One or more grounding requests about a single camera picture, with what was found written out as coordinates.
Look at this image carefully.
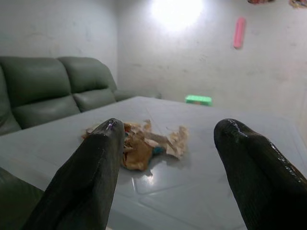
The green plastic box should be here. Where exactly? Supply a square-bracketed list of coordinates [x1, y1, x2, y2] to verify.
[184, 95, 213, 106]

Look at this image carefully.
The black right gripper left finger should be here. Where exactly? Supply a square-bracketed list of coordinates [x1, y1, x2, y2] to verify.
[23, 118, 126, 230]

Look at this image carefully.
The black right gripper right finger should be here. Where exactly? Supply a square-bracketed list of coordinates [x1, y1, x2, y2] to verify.
[213, 117, 307, 230]

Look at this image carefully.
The grey glass coffee table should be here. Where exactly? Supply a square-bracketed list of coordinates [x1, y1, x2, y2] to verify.
[0, 95, 307, 230]

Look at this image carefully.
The dark green leather sofa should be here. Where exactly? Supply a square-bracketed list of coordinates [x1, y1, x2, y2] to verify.
[0, 56, 162, 230]

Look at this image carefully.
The brown paper trash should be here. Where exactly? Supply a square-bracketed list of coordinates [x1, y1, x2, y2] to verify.
[83, 121, 154, 172]

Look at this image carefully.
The pink plastic wall strip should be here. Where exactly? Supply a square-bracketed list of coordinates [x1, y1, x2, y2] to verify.
[233, 17, 246, 50]

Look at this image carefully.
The red and beige trash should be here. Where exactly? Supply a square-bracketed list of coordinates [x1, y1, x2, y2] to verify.
[142, 119, 190, 161]

